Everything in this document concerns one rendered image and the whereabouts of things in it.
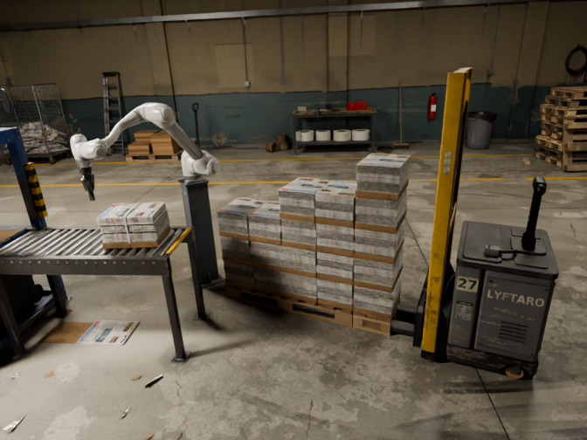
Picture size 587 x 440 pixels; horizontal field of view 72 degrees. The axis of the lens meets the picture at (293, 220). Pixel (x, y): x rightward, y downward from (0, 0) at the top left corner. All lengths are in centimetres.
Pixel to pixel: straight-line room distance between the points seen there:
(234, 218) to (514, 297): 203
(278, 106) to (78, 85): 479
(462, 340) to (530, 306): 47
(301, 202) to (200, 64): 739
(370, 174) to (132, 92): 853
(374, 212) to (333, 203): 30
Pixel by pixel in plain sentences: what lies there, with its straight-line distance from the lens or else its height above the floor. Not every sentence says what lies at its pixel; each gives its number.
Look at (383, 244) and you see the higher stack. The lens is 284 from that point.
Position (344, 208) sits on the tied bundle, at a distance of 281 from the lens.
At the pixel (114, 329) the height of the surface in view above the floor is 1.
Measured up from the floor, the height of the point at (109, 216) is 103.
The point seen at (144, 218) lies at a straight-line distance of 281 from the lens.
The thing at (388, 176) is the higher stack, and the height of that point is 122.
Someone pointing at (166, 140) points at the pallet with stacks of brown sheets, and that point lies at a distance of 932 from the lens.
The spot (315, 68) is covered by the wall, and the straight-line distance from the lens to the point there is 955.
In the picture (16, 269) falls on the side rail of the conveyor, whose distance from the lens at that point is 327.
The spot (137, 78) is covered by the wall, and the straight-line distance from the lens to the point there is 1055.
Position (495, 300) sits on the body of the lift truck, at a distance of 274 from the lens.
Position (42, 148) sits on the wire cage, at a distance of 1057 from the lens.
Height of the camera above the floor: 194
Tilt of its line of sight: 22 degrees down
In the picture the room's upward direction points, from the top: 2 degrees counter-clockwise
